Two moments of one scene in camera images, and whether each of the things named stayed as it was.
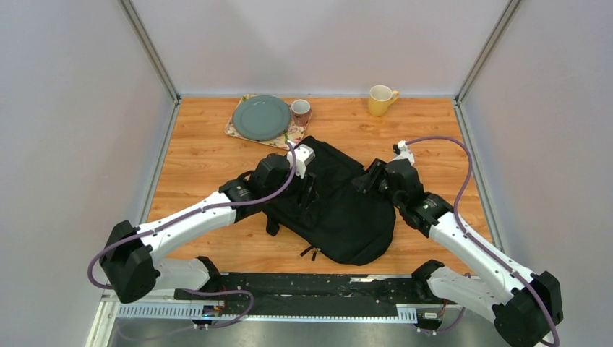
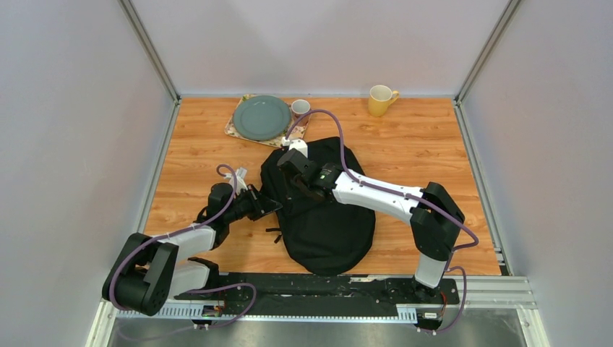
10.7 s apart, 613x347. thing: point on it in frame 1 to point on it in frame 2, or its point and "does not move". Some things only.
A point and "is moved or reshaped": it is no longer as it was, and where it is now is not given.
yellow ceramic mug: (381, 97) does not move
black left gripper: (310, 195) to (261, 204)
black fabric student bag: (346, 225) is moved or reshaped
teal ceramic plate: (262, 118) does not move
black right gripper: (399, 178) to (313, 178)
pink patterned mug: (301, 109) does not move
